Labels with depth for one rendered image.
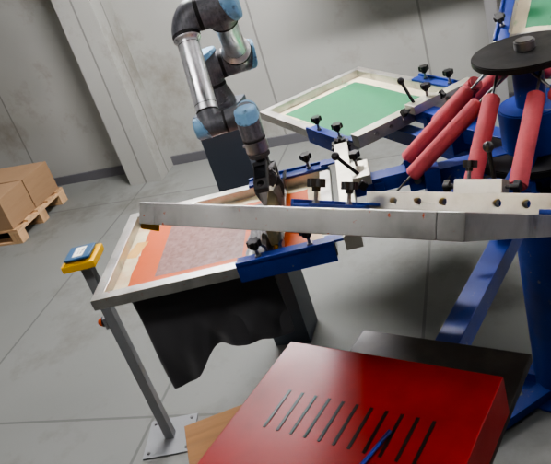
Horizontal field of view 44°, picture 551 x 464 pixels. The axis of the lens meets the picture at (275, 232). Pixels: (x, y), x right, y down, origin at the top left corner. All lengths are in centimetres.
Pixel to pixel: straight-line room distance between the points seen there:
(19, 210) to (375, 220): 499
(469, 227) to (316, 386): 59
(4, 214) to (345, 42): 289
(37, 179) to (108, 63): 116
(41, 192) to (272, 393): 476
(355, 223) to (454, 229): 14
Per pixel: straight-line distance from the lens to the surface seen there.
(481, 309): 180
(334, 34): 526
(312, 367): 142
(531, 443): 270
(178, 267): 228
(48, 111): 635
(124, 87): 557
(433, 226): 91
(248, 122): 216
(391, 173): 224
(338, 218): 97
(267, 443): 131
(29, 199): 591
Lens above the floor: 200
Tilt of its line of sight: 27 degrees down
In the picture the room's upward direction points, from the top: 18 degrees counter-clockwise
